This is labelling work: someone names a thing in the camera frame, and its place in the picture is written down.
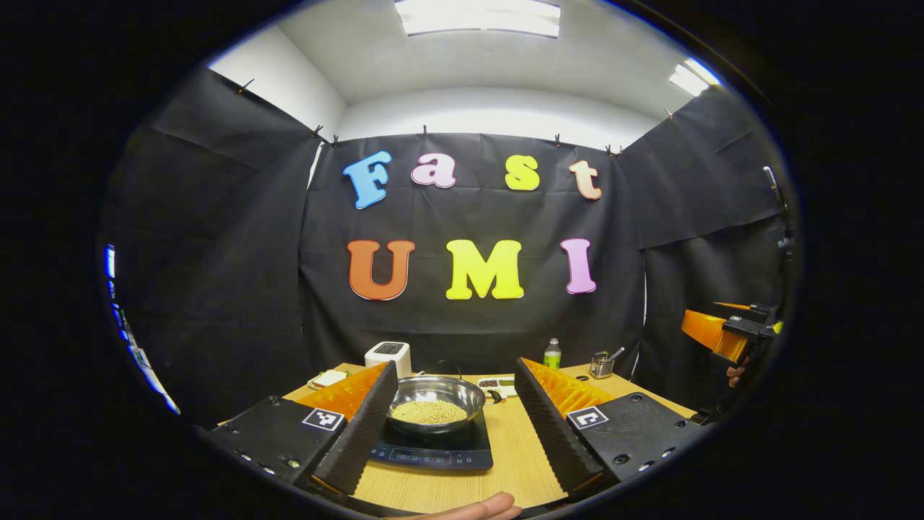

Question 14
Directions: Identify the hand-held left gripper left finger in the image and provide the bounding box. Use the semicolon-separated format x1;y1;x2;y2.
196;360;399;498

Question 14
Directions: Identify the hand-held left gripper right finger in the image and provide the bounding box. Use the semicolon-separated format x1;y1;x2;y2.
514;357;712;501

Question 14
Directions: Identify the pile of soybeans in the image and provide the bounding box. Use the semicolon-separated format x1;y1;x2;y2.
391;400;468;425

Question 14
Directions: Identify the black induction cooktop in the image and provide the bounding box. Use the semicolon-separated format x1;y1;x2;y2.
367;412;494;472

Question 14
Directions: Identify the steel pot with black handle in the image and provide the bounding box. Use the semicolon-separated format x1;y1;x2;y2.
386;375;504;436

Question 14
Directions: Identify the white divided dish of beans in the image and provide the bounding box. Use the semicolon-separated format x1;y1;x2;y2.
476;376;518;399

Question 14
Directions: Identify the white toaster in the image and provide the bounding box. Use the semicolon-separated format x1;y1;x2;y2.
365;342;412;379

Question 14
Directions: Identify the black metal stand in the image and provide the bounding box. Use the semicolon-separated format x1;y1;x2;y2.
763;165;796;261

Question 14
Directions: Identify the small ceiling light panel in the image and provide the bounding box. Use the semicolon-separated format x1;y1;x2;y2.
668;58;723;97

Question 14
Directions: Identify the large ceiling light panel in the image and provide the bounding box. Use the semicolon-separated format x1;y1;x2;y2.
395;0;562;38

